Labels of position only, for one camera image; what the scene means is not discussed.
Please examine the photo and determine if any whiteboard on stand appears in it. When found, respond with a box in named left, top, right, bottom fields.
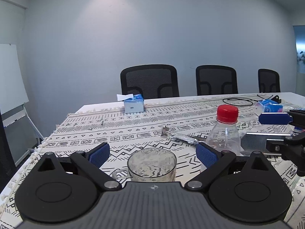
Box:
left=0, top=43, right=45, bottom=148

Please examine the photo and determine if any black power adapter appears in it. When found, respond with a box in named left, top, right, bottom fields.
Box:
left=257, top=94, right=280, bottom=101

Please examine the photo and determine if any clear plastic bottle red label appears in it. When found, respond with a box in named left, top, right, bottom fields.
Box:
left=205, top=120, right=241, bottom=159

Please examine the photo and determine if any frosted glass door panel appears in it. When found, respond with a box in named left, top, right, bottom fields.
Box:
left=294, top=26, right=305, bottom=94

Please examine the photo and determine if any red bottle cap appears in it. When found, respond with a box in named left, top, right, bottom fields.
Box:
left=217, top=105, right=239, bottom=124

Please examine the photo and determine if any patterned white tablecloth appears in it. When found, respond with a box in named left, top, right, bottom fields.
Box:
left=0, top=93, right=305, bottom=229

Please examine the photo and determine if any blue tissue box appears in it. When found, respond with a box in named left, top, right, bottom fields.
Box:
left=117, top=94, right=145, bottom=114

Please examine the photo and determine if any blue soft tissue pack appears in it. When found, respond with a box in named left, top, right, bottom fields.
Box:
left=255, top=99, right=283, bottom=113

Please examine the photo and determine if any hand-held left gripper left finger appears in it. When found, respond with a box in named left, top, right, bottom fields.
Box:
left=31, top=143, right=122, bottom=191

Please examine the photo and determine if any black mesh office chair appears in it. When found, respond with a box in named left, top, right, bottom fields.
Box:
left=196, top=65, right=238, bottom=96
left=258, top=69, right=281, bottom=93
left=120, top=64, right=180, bottom=100

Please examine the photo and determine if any clear plastic wrapper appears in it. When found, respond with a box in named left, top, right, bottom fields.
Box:
left=161, top=123, right=206, bottom=146

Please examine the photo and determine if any clear glass mug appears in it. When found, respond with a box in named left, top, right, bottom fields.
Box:
left=127, top=148, right=177, bottom=182

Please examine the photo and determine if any black cable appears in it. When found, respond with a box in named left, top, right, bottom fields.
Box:
left=223, top=97, right=253, bottom=107

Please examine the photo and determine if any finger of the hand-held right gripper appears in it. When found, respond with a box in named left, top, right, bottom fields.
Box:
left=258, top=109, right=305, bottom=134
left=241, top=132, right=305, bottom=177

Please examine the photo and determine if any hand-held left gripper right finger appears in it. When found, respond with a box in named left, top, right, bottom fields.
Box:
left=185, top=142, right=278, bottom=191

